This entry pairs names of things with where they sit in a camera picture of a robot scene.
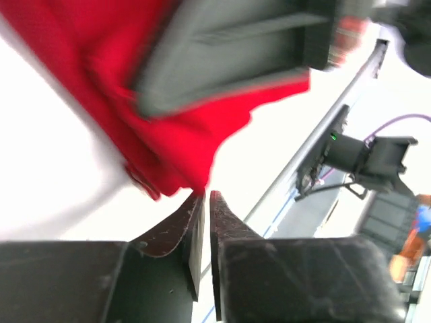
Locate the aluminium frame rail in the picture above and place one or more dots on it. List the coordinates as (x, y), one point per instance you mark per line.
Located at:
(301, 173)

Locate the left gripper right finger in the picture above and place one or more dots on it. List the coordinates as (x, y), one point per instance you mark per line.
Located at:
(224, 225)

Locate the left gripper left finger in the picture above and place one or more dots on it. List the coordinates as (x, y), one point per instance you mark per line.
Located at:
(181, 231)

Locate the red pleated skirt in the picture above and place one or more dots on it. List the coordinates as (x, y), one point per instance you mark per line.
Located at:
(92, 47)

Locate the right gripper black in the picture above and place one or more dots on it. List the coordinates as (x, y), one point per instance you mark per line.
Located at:
(214, 49)

